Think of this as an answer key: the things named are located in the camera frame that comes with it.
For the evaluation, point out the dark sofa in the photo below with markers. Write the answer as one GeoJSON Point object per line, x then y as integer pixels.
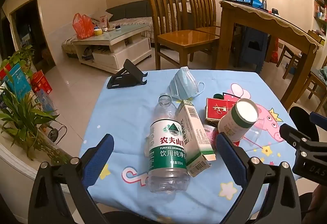
{"type": "Point", "coordinates": [130, 10]}

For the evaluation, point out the green potted plant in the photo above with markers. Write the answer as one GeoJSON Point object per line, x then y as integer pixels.
{"type": "Point", "coordinates": [23, 116]}

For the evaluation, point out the red cardboard box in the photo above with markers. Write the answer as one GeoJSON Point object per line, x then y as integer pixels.
{"type": "Point", "coordinates": [42, 83]}

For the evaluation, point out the white paper canister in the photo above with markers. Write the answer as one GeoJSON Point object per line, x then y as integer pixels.
{"type": "Point", "coordinates": [237, 121]}

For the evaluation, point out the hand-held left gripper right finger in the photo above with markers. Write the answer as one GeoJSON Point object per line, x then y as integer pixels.
{"type": "Point", "coordinates": [227, 152]}

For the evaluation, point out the wooden dining table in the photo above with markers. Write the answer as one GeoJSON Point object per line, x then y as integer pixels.
{"type": "Point", "coordinates": [230, 35]}

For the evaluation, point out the yellow cup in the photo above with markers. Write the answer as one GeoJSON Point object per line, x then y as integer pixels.
{"type": "Point", "coordinates": [98, 32]}

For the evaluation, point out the blue cartoon tablecloth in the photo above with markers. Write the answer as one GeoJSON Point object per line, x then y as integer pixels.
{"type": "Point", "coordinates": [122, 121]}

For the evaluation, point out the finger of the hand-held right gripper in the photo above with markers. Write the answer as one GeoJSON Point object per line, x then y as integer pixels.
{"type": "Point", "coordinates": [293, 135]}
{"type": "Point", "coordinates": [319, 118]}

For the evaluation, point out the green bottle cap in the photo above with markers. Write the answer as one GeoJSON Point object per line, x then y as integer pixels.
{"type": "Point", "coordinates": [217, 96]}

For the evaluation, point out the orange plastic bag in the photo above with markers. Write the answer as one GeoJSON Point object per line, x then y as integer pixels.
{"type": "Point", "coordinates": [82, 27]}

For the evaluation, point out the pink dotted packet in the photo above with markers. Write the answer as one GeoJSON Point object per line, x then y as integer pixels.
{"type": "Point", "coordinates": [210, 133]}

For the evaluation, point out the wall bookshelf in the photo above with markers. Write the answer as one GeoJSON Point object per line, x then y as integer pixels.
{"type": "Point", "coordinates": [320, 8]}

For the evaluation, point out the white coffee table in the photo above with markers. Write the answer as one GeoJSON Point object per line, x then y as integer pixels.
{"type": "Point", "coordinates": [117, 52]}

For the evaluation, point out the red cigarette box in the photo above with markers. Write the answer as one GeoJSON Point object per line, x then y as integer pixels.
{"type": "Point", "coordinates": [217, 110]}

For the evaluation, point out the black round bin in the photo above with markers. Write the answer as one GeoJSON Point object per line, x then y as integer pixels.
{"type": "Point", "coordinates": [301, 116]}

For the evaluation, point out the pile of clothes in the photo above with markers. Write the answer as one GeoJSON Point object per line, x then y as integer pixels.
{"type": "Point", "coordinates": [323, 72]}

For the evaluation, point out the blue cardboard box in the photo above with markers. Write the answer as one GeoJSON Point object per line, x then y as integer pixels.
{"type": "Point", "coordinates": [18, 81]}

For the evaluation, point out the black phone stand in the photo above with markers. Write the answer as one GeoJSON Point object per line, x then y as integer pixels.
{"type": "Point", "coordinates": [127, 74]}

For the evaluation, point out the wooden slat-back chair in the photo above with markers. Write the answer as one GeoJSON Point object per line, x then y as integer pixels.
{"type": "Point", "coordinates": [201, 6]}
{"type": "Point", "coordinates": [184, 37]}

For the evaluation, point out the clear plastic water bottle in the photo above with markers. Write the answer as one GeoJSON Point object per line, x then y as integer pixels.
{"type": "Point", "coordinates": [167, 152]}

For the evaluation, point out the green and white carton box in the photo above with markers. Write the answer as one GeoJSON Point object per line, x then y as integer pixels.
{"type": "Point", "coordinates": [195, 134]}

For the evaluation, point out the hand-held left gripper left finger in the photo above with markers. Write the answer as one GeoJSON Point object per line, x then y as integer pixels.
{"type": "Point", "coordinates": [101, 155]}

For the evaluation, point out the blue plastic stool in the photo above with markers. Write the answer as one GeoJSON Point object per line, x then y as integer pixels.
{"type": "Point", "coordinates": [251, 47]}

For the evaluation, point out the blue face mask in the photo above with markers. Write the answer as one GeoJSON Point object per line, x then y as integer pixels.
{"type": "Point", "coordinates": [184, 83]}

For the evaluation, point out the clear plastic wrapper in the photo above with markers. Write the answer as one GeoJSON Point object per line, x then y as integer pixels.
{"type": "Point", "coordinates": [251, 134]}

